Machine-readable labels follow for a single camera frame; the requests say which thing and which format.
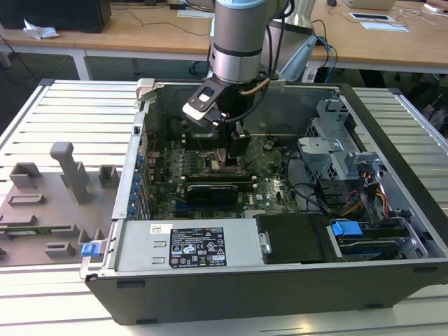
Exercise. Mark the blue expansion slot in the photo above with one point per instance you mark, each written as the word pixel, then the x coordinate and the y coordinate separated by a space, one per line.
pixel 183 209

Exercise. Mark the white paper sheet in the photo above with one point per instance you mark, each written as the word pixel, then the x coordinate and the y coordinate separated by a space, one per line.
pixel 385 27

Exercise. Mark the green RAM stick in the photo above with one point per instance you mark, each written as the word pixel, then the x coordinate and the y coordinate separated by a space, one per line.
pixel 42 230

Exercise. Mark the black printed label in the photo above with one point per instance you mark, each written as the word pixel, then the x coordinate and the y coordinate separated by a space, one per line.
pixel 197 246

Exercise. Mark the grey metal bracket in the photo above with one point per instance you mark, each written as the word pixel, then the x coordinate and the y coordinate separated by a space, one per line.
pixel 364 164

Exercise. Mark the black plastic shroud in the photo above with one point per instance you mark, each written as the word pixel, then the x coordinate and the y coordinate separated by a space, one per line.
pixel 297 238

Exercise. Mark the black box on desk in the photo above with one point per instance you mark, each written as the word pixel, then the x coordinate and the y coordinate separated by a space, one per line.
pixel 52 14

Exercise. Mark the white barcode sticker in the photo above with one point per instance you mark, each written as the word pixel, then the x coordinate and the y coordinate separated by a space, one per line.
pixel 161 229

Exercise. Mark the silver laptop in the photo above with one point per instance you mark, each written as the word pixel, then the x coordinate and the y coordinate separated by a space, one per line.
pixel 371 4

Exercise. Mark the blue case latch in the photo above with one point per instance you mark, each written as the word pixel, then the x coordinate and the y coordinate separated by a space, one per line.
pixel 88 250

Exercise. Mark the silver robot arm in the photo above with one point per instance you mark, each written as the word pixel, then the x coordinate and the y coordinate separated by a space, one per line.
pixel 238 42

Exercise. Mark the white label tag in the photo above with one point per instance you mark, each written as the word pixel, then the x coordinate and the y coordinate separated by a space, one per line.
pixel 309 75

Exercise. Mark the black graphics card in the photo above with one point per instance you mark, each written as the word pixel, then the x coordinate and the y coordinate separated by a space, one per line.
pixel 211 196

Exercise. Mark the white tablet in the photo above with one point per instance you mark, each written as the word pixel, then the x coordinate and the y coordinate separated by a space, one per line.
pixel 371 17

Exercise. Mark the crumpled white paper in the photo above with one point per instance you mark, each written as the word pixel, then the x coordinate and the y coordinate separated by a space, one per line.
pixel 40 31

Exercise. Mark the small wooden desk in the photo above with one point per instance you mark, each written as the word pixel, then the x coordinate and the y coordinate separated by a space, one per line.
pixel 38 42

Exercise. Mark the grey power supply unit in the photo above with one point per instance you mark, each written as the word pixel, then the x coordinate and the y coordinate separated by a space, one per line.
pixel 140 248

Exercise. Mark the black RAM slots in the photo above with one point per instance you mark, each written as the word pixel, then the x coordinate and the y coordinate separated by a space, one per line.
pixel 217 179
pixel 203 143

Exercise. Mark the CPU socket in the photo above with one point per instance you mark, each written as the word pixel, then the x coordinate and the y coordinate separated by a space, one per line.
pixel 214 168

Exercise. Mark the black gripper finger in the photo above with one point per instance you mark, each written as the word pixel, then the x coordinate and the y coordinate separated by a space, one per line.
pixel 239 145

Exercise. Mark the round coin battery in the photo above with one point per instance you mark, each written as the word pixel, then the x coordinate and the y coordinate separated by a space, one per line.
pixel 269 144

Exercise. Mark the silver metal drive cage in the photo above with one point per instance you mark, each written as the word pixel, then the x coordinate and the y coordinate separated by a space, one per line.
pixel 322 154

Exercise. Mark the silver shroud latch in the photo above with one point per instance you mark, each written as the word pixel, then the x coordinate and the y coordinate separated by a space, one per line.
pixel 265 243

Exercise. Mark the grey parts rack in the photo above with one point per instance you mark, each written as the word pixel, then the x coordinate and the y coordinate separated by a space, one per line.
pixel 42 206

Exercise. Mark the black open PC case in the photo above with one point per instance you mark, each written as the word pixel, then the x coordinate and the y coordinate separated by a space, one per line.
pixel 245 297

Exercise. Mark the green motherboard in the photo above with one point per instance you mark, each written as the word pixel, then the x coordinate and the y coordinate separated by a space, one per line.
pixel 269 196

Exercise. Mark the wooden desk with white legs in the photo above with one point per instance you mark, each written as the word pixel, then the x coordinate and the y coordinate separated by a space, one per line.
pixel 157 35

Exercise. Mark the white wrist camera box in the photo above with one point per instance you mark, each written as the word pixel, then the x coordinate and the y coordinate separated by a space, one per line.
pixel 201 105

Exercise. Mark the black office chair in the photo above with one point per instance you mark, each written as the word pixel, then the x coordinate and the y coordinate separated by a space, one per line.
pixel 427 94

